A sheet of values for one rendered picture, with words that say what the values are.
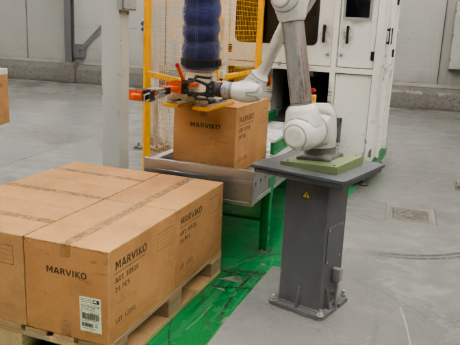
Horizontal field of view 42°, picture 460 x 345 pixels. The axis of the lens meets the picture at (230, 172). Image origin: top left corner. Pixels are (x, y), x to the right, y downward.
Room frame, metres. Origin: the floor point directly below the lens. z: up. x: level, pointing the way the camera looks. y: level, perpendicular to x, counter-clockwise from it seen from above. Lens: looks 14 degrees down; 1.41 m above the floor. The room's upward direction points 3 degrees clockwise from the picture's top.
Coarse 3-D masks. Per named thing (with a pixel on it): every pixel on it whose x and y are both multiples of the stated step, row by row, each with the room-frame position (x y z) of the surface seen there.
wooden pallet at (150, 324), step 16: (208, 272) 3.12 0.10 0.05; (176, 288) 2.70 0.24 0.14; (192, 288) 2.97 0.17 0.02; (160, 304) 2.54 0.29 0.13; (176, 304) 2.70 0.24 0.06; (0, 320) 2.32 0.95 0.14; (144, 320) 2.59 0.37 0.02; (160, 320) 2.60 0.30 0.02; (0, 336) 2.32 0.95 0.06; (16, 336) 2.29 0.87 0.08; (32, 336) 2.26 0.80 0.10; (48, 336) 2.23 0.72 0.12; (64, 336) 2.20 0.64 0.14; (128, 336) 2.44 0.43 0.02; (144, 336) 2.44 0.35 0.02
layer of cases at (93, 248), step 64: (0, 192) 2.86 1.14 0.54; (64, 192) 2.91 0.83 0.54; (128, 192) 2.96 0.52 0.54; (192, 192) 3.01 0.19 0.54; (0, 256) 2.31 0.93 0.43; (64, 256) 2.20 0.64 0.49; (128, 256) 2.27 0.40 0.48; (192, 256) 2.88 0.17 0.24; (64, 320) 2.20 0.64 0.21; (128, 320) 2.27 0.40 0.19
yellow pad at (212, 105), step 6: (210, 102) 3.31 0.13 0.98; (216, 102) 3.39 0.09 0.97; (222, 102) 3.41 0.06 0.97; (228, 102) 3.44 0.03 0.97; (234, 102) 3.51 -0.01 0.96; (192, 108) 3.25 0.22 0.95; (198, 108) 3.24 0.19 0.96; (204, 108) 3.22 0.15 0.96; (210, 108) 3.23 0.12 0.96; (216, 108) 3.30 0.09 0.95
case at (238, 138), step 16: (176, 112) 3.52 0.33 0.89; (192, 112) 3.48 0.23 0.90; (208, 112) 3.45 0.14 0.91; (224, 112) 3.41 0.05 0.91; (240, 112) 3.44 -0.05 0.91; (256, 112) 3.71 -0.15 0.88; (176, 128) 3.52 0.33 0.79; (192, 128) 3.48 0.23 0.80; (208, 128) 3.45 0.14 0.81; (224, 128) 3.41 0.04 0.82; (240, 128) 3.45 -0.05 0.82; (256, 128) 3.72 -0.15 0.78; (176, 144) 3.52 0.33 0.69; (192, 144) 3.48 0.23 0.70; (208, 144) 3.44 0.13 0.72; (224, 144) 3.41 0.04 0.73; (240, 144) 3.47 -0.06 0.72; (256, 144) 3.74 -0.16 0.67; (192, 160) 3.48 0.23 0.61; (208, 160) 3.44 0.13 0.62; (224, 160) 3.41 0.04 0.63; (240, 160) 3.48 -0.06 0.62; (256, 160) 3.75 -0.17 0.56
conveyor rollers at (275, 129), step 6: (270, 126) 5.25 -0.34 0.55; (276, 126) 5.24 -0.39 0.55; (282, 126) 5.30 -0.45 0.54; (270, 132) 4.96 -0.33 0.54; (276, 132) 4.95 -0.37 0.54; (282, 132) 4.94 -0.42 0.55; (270, 138) 4.68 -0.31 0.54; (276, 138) 4.67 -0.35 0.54; (270, 156) 4.02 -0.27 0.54; (246, 168) 3.61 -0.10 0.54; (252, 168) 3.60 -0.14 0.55
